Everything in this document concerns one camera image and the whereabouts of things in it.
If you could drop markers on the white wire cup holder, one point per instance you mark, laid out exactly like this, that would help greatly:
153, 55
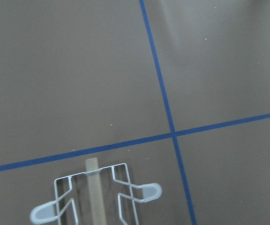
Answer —
63, 188

